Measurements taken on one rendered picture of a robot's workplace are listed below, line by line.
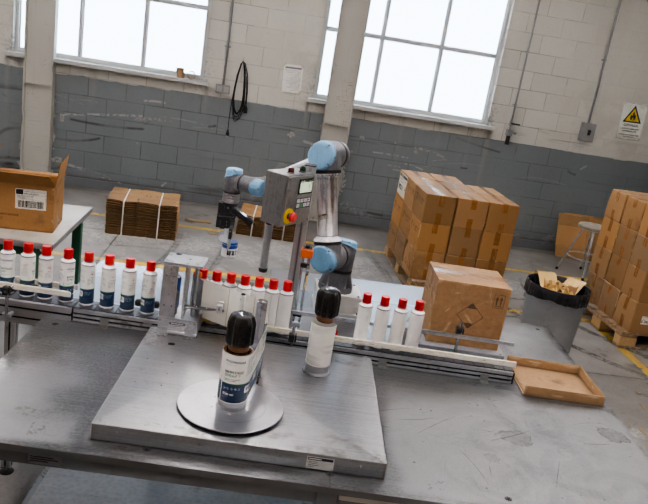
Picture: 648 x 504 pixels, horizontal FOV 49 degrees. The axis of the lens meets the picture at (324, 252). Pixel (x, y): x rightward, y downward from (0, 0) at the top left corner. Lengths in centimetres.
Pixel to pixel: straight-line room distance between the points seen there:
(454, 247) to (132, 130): 387
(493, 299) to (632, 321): 327
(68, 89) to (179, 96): 118
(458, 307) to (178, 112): 560
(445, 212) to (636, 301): 165
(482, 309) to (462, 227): 319
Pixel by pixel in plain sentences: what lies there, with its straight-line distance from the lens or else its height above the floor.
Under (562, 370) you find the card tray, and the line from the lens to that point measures 302.
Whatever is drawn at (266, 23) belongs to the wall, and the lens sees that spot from 790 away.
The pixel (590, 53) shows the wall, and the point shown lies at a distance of 864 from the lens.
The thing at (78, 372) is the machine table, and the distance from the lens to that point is 238.
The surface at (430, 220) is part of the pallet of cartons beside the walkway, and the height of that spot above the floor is 67.
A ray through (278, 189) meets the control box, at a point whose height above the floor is 142.
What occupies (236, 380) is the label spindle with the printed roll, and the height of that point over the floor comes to 99.
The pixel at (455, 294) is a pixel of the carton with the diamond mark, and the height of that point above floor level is 107.
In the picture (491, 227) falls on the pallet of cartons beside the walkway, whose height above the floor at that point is 68.
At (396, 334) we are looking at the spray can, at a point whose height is 95.
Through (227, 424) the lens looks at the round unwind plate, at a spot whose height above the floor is 89.
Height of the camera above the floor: 193
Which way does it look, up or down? 16 degrees down
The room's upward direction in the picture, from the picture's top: 9 degrees clockwise
